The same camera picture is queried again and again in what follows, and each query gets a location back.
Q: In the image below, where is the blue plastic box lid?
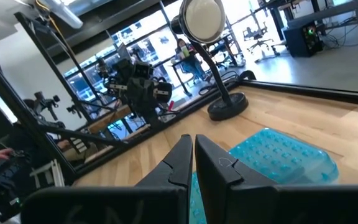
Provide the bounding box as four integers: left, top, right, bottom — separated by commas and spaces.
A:
188, 127, 340, 224

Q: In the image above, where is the black lamp cable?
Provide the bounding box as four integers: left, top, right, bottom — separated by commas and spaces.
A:
199, 70, 257, 96

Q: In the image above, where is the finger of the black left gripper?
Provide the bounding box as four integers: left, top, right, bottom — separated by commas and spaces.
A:
127, 77, 143, 115
141, 79, 157, 116

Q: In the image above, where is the black aluminium table frame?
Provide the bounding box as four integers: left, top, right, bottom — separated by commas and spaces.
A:
0, 12, 358, 187

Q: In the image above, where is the grey work table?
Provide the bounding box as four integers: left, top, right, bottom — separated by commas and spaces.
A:
287, 0, 358, 45

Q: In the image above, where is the white pipe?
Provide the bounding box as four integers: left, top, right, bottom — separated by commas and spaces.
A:
38, 0, 84, 30

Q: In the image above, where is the black office chair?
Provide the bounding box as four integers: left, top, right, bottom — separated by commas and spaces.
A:
242, 26, 281, 63

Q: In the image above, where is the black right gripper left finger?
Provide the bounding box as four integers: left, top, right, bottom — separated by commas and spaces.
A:
20, 133, 194, 224

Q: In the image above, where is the black computer tower green light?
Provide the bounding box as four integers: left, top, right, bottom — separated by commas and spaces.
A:
282, 21, 324, 58

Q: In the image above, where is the person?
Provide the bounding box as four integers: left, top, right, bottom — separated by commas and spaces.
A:
175, 38, 207, 82
54, 138, 101, 166

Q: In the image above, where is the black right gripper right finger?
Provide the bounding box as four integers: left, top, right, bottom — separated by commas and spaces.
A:
195, 134, 358, 224

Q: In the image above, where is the black desk lamp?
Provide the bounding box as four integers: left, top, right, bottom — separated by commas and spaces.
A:
170, 0, 250, 122

